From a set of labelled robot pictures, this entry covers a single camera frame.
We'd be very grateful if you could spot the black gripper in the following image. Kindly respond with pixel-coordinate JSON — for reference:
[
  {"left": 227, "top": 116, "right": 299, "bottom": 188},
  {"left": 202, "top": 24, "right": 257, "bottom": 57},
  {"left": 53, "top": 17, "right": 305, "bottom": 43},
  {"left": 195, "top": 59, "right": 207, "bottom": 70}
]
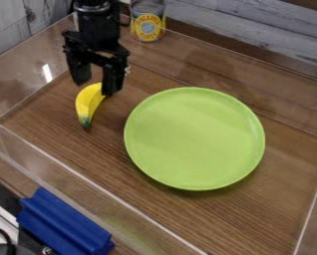
[{"left": 63, "top": 9, "right": 131, "bottom": 97}]

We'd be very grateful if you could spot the yellow toy banana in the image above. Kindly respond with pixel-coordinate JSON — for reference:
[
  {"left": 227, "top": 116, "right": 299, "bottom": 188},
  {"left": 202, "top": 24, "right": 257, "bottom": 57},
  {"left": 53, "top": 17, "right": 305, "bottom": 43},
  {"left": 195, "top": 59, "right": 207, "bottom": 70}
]
[{"left": 75, "top": 83, "right": 105, "bottom": 128}]

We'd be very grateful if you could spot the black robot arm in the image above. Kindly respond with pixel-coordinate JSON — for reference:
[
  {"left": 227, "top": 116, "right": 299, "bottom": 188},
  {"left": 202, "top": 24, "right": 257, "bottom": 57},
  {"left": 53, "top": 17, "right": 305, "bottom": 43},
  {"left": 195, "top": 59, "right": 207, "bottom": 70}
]
[{"left": 61, "top": 0, "right": 131, "bottom": 97}]

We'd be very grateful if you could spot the green round plate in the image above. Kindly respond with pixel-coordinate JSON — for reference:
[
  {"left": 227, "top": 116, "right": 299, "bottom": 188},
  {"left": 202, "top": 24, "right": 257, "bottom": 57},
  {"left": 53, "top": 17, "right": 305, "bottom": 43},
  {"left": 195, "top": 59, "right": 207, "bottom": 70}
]
[{"left": 124, "top": 88, "right": 265, "bottom": 191}]

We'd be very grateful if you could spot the yellow labelled tin can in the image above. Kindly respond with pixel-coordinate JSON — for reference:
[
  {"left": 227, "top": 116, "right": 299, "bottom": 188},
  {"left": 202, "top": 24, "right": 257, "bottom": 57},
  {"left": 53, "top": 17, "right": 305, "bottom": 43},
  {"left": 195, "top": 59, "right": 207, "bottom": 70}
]
[{"left": 130, "top": 0, "right": 166, "bottom": 43}]

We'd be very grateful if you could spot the blue plastic clamp block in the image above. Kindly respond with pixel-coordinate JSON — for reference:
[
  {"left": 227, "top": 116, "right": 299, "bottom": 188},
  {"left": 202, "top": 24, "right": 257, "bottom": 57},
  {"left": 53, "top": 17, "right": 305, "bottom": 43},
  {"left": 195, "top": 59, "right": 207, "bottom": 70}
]
[{"left": 17, "top": 188, "right": 115, "bottom": 255}]

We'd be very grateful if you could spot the clear acrylic enclosure wall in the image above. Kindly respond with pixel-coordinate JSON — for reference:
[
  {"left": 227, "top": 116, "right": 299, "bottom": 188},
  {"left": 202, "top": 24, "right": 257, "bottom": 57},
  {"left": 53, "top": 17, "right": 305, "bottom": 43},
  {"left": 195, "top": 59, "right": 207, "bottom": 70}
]
[{"left": 0, "top": 19, "right": 317, "bottom": 255}]

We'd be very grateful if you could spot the black cable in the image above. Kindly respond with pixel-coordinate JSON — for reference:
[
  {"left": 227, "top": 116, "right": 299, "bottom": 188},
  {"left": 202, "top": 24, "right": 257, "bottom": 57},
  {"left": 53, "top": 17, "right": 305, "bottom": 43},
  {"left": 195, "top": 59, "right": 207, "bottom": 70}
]
[{"left": 0, "top": 226, "right": 17, "bottom": 255}]

